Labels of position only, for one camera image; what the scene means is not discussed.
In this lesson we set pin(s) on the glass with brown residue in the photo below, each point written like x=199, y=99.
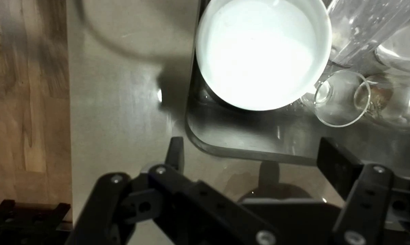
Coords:
x=382, y=95

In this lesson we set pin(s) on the stainless steel sink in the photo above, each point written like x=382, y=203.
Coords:
x=259, y=131

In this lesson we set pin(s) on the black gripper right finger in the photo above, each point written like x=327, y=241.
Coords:
x=372, y=204

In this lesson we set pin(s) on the clear drinking glass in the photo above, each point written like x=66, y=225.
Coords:
x=338, y=106

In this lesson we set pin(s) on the white round plate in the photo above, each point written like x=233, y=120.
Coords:
x=259, y=54

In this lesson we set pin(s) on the clear plastic container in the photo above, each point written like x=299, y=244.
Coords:
x=372, y=27

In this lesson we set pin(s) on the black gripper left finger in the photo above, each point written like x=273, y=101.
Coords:
x=191, y=204

